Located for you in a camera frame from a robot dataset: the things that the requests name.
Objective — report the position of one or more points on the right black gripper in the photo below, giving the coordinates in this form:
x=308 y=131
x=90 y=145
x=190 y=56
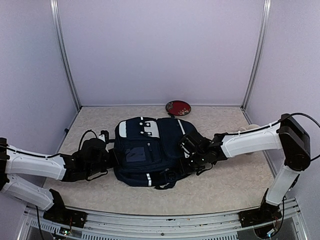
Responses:
x=186 y=169

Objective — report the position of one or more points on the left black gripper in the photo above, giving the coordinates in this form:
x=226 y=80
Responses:
x=115 y=162

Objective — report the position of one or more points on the navy blue backpack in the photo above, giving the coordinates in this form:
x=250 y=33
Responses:
x=149 y=153

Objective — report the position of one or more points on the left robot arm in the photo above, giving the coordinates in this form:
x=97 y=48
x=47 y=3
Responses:
x=91 y=161

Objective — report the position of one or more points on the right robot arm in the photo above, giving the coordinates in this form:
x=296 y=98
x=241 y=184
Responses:
x=286 y=134

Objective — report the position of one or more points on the red floral round dish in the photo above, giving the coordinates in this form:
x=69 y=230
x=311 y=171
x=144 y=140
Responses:
x=178 y=108

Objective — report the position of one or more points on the beige ceramic mug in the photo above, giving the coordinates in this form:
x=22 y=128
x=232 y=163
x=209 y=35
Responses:
x=249 y=127

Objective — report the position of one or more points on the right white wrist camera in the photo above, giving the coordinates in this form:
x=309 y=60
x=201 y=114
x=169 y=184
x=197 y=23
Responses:
x=187 y=146

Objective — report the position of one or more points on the front aluminium rail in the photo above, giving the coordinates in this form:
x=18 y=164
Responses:
x=101 y=225

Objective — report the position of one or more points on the right aluminium frame post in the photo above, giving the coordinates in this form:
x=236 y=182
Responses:
x=258 y=53

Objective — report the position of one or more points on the aluminium frame post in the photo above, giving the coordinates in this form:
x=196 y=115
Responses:
x=258 y=53
x=54 y=6

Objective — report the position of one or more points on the left aluminium frame post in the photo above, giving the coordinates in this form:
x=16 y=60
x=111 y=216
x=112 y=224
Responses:
x=54 y=6

